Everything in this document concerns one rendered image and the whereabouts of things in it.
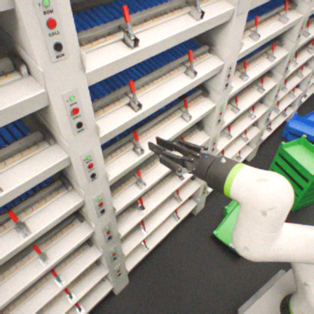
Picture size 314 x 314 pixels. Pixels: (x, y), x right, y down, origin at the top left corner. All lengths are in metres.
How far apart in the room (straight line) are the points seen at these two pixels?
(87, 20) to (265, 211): 0.62
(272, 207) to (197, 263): 1.17
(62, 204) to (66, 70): 0.42
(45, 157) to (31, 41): 0.29
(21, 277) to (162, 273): 0.91
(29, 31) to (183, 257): 1.49
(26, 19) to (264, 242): 0.65
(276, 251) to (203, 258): 1.08
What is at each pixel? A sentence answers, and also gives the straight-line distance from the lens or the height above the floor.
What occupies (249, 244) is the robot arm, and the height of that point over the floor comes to 1.02.
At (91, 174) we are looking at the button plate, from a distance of 0.82.
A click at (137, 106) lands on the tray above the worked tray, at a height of 1.12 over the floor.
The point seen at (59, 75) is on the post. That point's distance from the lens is 0.61.
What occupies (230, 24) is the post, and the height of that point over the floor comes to 1.25.
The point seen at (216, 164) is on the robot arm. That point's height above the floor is 1.12.
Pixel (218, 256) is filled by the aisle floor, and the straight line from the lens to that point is 1.80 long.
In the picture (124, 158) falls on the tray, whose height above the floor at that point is 0.93.
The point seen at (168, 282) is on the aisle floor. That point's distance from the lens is 1.70.
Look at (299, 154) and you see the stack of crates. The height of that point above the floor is 0.32.
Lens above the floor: 1.61
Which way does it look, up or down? 46 degrees down
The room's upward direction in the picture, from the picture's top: straight up
